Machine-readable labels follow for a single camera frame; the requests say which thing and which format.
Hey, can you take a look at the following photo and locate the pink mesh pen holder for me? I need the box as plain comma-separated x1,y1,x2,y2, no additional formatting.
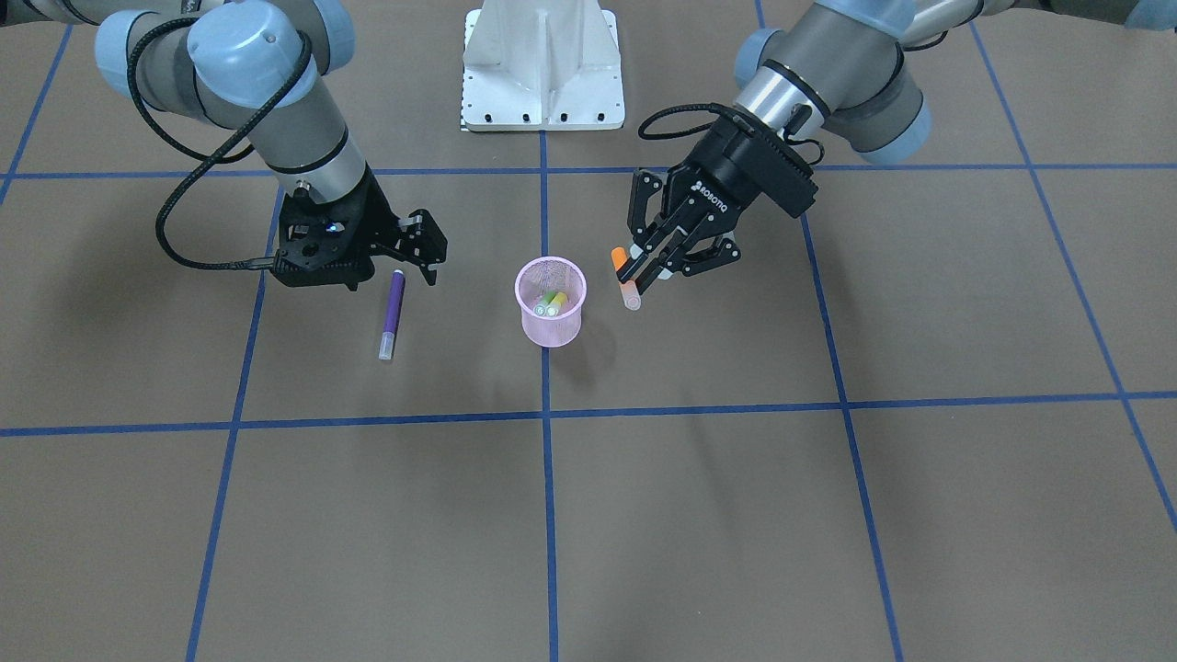
513,257,589,347

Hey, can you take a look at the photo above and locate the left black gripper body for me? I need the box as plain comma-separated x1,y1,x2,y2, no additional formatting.
672,110,769,231

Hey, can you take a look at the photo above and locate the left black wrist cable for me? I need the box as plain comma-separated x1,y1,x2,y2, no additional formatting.
637,102,827,153

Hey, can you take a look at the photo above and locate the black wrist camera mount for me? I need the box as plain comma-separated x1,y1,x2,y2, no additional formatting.
724,130,818,219
270,193,375,291

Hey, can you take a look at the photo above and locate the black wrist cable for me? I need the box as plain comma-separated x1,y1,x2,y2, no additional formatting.
637,102,827,153
127,14,314,272

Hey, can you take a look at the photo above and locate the orange highlighter pen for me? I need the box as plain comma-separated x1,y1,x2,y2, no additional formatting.
611,246,641,312

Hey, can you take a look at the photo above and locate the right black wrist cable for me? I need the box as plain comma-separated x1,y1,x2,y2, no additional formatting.
127,14,314,272

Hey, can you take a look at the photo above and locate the green highlighter pen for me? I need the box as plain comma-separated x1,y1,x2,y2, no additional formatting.
543,291,570,317

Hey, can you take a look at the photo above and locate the purple highlighter pen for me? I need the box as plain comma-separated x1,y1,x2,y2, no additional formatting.
377,269,406,360

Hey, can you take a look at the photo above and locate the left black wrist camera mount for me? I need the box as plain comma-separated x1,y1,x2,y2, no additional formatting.
724,130,818,219

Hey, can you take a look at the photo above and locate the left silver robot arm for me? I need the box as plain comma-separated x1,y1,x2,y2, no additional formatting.
611,1,1016,296

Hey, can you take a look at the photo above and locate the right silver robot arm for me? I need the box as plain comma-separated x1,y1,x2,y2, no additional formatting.
4,1,447,291

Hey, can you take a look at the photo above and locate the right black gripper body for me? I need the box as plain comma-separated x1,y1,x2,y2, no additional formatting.
299,165,398,258

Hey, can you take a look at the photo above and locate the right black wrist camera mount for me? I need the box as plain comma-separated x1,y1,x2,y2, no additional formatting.
270,193,375,291

